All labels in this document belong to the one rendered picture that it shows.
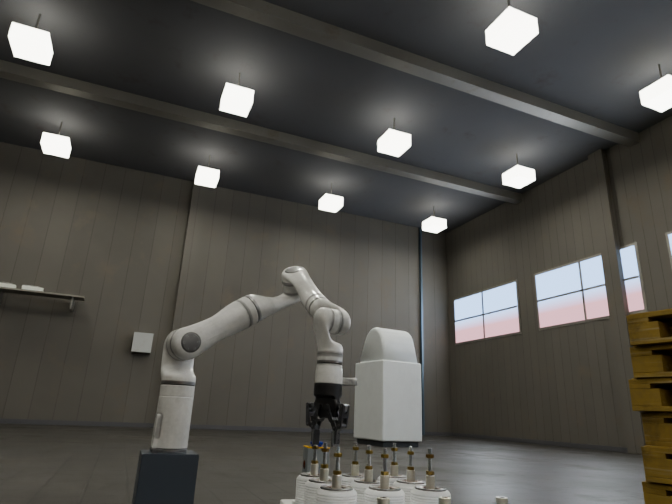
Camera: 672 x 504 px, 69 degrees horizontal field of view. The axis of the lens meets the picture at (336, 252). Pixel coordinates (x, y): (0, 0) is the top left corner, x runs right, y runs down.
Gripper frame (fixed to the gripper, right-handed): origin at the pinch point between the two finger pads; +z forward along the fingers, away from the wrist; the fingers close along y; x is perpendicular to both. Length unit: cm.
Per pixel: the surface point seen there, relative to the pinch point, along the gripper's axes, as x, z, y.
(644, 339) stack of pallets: 193, -52, 40
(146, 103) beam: 191, -492, -634
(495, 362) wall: 984, -144, -400
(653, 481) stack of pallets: 196, 15, 35
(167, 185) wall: 371, -483, -877
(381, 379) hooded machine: 480, -61, -343
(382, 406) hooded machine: 480, -24, -340
